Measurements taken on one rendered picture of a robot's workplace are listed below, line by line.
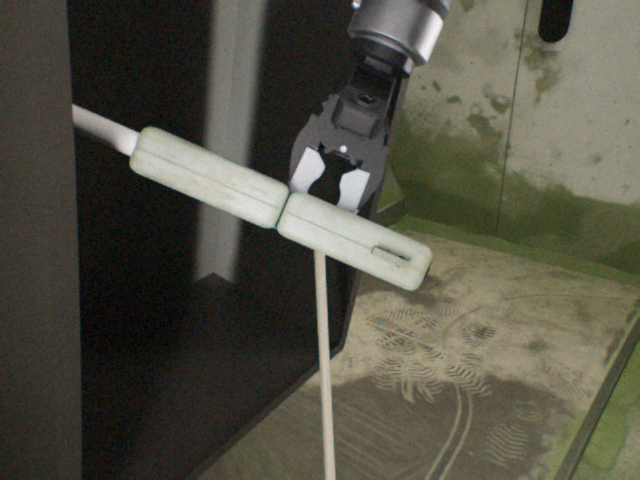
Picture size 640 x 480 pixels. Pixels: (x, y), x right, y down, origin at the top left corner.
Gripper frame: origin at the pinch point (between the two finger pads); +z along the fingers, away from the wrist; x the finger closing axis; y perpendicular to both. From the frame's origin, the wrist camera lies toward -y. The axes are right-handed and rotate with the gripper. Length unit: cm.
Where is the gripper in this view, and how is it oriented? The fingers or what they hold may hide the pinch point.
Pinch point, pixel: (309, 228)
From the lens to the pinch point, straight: 62.9
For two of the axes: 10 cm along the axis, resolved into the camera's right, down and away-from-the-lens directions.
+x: -9.2, -3.9, -0.4
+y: 0.0, -1.0, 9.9
